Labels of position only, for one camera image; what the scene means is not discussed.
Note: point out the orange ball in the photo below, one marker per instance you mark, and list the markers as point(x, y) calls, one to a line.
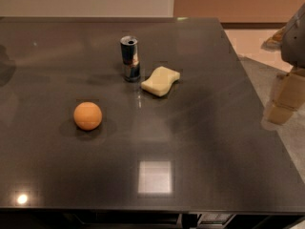
point(87, 116)

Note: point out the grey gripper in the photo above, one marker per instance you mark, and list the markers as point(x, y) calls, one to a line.
point(295, 45)

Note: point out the silver blue drink can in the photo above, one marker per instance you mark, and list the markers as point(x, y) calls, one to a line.
point(129, 50)

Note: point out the pale yellow sponge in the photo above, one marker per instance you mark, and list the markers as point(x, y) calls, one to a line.
point(160, 81)

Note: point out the device under table edge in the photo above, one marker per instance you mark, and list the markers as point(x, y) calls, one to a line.
point(215, 218)

